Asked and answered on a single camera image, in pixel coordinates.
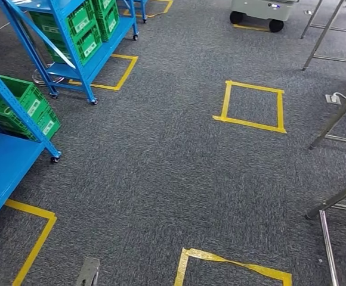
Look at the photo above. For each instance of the blue metal shelf rack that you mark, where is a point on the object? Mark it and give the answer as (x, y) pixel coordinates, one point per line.
(2, 169)
(113, 47)
(143, 10)

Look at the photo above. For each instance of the green plastic crate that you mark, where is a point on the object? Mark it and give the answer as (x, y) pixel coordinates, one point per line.
(106, 27)
(101, 4)
(55, 120)
(97, 37)
(80, 15)
(29, 92)

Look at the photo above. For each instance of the white wheeled robot cart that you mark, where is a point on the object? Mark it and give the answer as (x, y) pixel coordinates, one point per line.
(259, 10)

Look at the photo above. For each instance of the white floor socket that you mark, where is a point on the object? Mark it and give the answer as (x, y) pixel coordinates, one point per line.
(332, 99)

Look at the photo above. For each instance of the steel table frame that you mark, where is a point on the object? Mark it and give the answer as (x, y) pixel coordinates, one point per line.
(322, 35)
(337, 119)

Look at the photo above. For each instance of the stool with chrome base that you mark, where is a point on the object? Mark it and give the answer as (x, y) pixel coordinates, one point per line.
(42, 83)

